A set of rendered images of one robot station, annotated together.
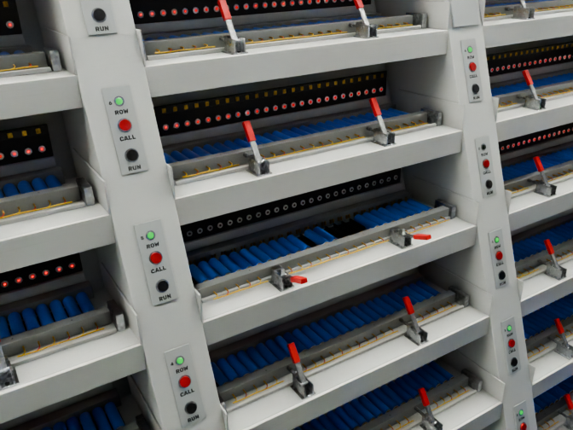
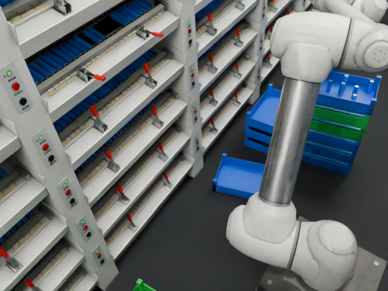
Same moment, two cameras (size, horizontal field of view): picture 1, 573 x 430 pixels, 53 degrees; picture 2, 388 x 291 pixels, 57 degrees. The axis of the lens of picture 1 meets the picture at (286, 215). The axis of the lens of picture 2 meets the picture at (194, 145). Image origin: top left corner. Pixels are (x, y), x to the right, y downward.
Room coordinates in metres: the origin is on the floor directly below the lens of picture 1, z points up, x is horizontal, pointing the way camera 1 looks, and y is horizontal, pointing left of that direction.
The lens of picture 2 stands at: (0.02, 0.16, 1.46)
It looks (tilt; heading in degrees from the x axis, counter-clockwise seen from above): 45 degrees down; 334
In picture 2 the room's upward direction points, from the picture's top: 5 degrees counter-clockwise
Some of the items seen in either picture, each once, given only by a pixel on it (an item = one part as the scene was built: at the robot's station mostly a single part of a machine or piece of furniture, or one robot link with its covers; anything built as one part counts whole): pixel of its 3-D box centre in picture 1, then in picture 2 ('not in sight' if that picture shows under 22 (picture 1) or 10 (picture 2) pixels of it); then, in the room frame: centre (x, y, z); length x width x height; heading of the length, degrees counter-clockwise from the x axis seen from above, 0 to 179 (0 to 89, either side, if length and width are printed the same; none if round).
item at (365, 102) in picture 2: not in sight; (341, 88); (0.90, -1.06, 0.44); 0.30 x 0.20 x 0.08; 34
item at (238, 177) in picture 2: not in sight; (246, 177); (0.96, -0.59, 0.04); 0.30 x 0.20 x 0.08; 42
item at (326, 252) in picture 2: not in sight; (325, 252); (0.33, -0.42, 0.43); 0.18 x 0.16 x 0.22; 40
